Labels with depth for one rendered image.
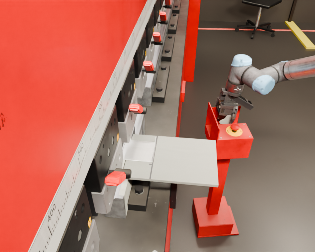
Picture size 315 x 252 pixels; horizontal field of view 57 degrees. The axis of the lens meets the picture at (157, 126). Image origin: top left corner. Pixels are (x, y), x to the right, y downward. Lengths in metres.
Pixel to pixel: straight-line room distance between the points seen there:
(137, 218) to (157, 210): 0.06
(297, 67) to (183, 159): 0.59
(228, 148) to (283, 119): 1.59
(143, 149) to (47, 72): 0.61
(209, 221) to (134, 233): 0.99
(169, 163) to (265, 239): 1.21
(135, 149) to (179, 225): 1.09
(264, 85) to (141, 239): 0.70
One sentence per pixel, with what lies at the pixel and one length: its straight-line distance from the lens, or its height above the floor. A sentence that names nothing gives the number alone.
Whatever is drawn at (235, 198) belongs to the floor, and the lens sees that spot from 2.08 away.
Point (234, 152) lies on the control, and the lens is 1.34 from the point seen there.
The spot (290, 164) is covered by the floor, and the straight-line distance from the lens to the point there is 2.43.
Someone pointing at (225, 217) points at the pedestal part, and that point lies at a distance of 1.83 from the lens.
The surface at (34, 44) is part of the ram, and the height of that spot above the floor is 1.50.
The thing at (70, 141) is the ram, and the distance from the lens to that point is 0.37.
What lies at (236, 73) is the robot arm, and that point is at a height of 1.03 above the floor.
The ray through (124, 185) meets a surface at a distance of 0.83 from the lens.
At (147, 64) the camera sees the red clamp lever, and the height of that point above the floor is 1.25.
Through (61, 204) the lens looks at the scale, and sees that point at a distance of 0.37.
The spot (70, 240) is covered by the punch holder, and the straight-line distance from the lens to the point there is 0.41.
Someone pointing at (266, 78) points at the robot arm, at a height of 1.06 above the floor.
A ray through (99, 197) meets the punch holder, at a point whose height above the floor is 1.19.
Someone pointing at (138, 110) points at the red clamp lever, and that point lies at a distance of 0.62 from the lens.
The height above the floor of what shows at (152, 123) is 0.88.
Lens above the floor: 1.61
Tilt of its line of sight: 39 degrees down
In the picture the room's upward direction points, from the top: straight up
